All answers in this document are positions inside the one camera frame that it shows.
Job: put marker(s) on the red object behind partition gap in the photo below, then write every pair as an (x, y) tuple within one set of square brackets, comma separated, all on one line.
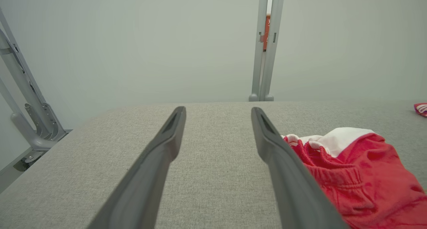
[(267, 28)]

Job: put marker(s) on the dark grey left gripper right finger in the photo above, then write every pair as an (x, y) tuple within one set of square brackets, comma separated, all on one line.
[(290, 182)]

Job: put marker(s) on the red and white t-shirt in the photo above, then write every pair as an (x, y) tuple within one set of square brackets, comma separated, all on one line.
[(422, 109)]

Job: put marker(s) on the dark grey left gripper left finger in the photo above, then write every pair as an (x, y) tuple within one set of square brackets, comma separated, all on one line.
[(150, 175)]

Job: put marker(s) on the red shorts with white trim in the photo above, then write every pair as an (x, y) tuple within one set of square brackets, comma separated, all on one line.
[(367, 182)]

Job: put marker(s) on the grey metal support bracket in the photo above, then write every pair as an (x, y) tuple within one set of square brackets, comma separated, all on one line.
[(23, 88)]

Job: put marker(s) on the grey partition post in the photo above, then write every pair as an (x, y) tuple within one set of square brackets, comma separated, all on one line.
[(257, 72), (270, 75)]

